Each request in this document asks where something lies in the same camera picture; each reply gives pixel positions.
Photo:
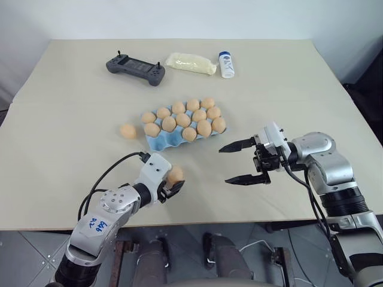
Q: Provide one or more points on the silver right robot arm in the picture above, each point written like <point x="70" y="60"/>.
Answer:
<point x="332" y="167"/>

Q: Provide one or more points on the blue egg carton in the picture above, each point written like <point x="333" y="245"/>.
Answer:
<point x="164" y="141"/>

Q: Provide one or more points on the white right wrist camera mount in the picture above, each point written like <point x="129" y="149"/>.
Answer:
<point x="273" y="134"/>

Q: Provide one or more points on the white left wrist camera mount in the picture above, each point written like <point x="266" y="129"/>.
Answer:
<point x="156" y="170"/>

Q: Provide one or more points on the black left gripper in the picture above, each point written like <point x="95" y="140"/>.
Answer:
<point x="164" y="192"/>

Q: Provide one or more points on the tan egg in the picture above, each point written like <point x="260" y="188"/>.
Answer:
<point x="193" y="104"/>
<point x="204" y="128"/>
<point x="163" y="112"/>
<point x="218" y="124"/>
<point x="175" y="174"/>
<point x="199" y="115"/>
<point x="148" y="117"/>
<point x="207" y="103"/>
<point x="128" y="131"/>
<point x="189" y="134"/>
<point x="178" y="107"/>
<point x="214" y="112"/>
<point x="168" y="123"/>
<point x="152" y="129"/>
<point x="183" y="119"/>

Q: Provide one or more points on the clear bag of white grains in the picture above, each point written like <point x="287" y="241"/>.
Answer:
<point x="190" y="62"/>

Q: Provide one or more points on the white bottle with blue cap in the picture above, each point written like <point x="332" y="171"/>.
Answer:
<point x="226" y="65"/>

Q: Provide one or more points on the dark rounded robot leg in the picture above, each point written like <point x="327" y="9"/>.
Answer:
<point x="229" y="260"/>
<point x="151" y="263"/>

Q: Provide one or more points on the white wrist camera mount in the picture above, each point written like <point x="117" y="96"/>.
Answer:
<point x="156" y="170"/>
<point x="273" y="134"/>

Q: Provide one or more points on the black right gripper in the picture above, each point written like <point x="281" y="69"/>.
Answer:
<point x="266" y="158"/>

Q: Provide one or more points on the dark grey remote controller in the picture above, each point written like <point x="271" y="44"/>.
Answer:
<point x="134" y="67"/>

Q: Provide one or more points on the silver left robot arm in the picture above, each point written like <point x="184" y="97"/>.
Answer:
<point x="119" y="201"/>

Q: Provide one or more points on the rusty metal bar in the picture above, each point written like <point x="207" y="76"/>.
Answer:
<point x="282" y="266"/>
<point x="118" y="263"/>

